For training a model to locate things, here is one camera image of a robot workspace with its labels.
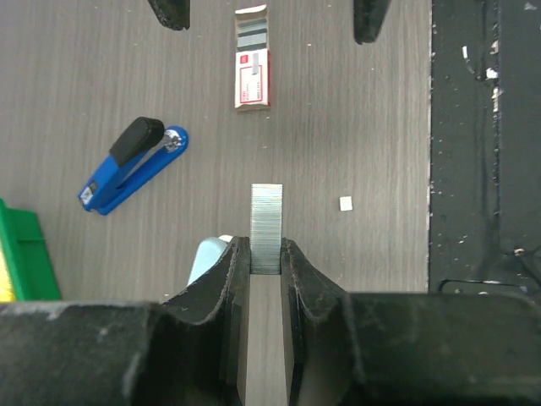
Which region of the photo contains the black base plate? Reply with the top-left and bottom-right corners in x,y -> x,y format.
428,1 -> 540,300

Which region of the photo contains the light blue small stapler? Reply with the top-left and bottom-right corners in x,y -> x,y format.
187,234 -> 232,286

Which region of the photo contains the long staple strip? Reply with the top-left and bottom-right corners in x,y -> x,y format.
249,184 -> 283,275

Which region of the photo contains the small staple strip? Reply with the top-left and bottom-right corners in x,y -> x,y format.
339,195 -> 352,211

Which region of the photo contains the green plastic tray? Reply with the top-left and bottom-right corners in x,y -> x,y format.
1,203 -> 61,301

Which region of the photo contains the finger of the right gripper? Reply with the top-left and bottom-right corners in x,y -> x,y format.
352,0 -> 391,45
148,0 -> 190,30

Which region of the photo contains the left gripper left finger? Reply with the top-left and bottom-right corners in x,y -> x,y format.
163,237 -> 250,405

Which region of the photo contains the yellow white toy cabbage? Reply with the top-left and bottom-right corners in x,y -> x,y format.
0,249 -> 16,302

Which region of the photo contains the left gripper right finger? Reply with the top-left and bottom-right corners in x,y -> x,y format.
280,238 -> 363,405

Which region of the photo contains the red white staple box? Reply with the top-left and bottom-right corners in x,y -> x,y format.
234,4 -> 271,111

